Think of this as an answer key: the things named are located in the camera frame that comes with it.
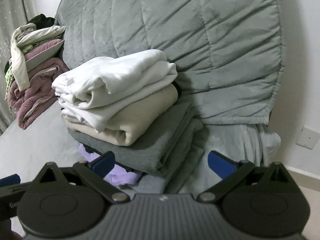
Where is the grey patterned curtain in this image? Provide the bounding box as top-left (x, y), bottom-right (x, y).
top-left (0, 0), bottom-right (36, 133)

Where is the grey quilted duvet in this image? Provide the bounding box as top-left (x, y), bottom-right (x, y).
top-left (55, 0), bottom-right (284, 125)

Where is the dark grey folded garment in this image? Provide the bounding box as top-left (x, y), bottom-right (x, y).
top-left (68, 102), bottom-right (203, 176)

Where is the beige folded garment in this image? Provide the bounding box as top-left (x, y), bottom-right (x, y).
top-left (61, 81), bottom-right (182, 146)

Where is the black hanging garment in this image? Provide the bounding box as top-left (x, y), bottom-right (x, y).
top-left (28, 14), bottom-right (55, 29)

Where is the purple garment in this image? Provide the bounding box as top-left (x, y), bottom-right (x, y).
top-left (78, 144), bottom-right (143, 186)

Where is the pink folded blanket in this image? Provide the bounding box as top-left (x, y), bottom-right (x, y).
top-left (7, 38), bottom-right (69, 129)

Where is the beige cloth strap garment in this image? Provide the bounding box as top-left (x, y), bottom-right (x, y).
top-left (10, 23), bottom-right (66, 90)

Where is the grey bed sheet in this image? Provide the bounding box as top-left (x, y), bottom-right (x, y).
top-left (1, 103), bottom-right (281, 196)

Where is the white wall socket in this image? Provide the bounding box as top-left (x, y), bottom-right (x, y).
top-left (296, 127), bottom-right (320, 150)

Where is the light grey folded cloth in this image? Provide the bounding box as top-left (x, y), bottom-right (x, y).
top-left (132, 145), bottom-right (204, 194)

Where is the white garment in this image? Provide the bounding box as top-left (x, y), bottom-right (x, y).
top-left (52, 49), bottom-right (177, 133)

